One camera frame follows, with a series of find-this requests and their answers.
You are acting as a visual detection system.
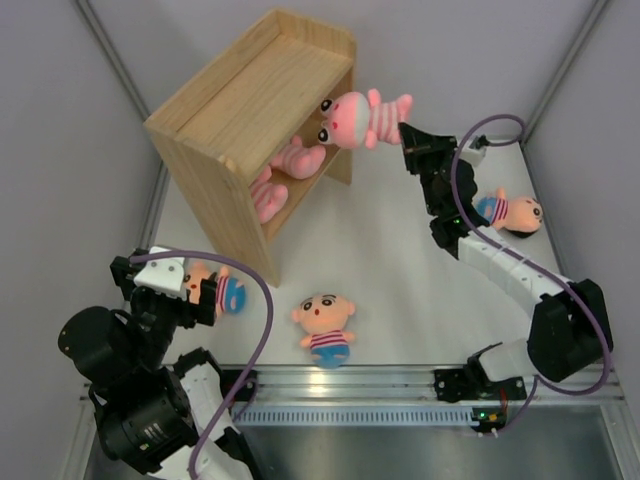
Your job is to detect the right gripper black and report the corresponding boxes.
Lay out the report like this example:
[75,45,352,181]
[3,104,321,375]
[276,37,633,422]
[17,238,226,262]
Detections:
[397,124,458,216]

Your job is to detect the pink frog-eyed plush toy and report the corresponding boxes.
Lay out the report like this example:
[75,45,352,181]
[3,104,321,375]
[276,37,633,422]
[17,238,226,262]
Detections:
[269,135,326,180]

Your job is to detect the boy plush black hair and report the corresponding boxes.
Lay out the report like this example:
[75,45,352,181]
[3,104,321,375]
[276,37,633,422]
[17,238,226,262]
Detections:
[475,188,544,238]

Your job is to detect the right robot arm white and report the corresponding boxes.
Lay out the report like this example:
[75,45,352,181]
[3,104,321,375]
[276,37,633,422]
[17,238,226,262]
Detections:
[399,122,613,397]

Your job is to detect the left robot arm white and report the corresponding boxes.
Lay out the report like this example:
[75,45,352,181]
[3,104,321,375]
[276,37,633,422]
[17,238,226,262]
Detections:
[58,247,274,479]

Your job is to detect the pink striped plush in shelf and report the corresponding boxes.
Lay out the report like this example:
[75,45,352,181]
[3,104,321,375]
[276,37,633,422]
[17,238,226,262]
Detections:
[249,166,289,224]

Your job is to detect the wooden two-tier shelf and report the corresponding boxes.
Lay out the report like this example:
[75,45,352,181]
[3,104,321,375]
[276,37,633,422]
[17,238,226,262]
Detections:
[144,8,357,286]

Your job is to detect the small connector with LED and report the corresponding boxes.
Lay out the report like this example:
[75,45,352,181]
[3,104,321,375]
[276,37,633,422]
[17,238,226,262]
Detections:
[471,407,506,438]

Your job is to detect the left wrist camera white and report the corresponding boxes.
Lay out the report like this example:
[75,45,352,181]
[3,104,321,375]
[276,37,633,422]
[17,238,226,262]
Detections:
[133,257,187,300]

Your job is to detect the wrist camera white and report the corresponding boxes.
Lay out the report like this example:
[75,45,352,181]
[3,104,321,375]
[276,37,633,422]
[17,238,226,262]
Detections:
[459,135,490,168]
[133,257,187,300]

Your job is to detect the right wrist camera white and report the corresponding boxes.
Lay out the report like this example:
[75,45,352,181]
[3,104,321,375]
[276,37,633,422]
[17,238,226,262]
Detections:
[459,135,490,168]

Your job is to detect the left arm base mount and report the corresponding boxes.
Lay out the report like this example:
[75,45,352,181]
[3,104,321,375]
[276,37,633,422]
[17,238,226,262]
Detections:
[217,367,259,407]

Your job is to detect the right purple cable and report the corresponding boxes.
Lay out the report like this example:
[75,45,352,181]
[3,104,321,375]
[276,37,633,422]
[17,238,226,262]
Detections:
[449,113,616,435]

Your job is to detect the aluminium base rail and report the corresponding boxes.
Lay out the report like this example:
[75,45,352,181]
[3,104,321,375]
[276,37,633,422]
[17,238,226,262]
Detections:
[240,364,625,404]

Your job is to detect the slotted cable duct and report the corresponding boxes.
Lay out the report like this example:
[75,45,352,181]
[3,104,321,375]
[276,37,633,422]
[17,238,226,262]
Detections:
[234,405,479,427]

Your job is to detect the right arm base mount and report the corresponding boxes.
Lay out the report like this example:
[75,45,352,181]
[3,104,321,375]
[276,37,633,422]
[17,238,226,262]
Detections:
[434,367,527,403]

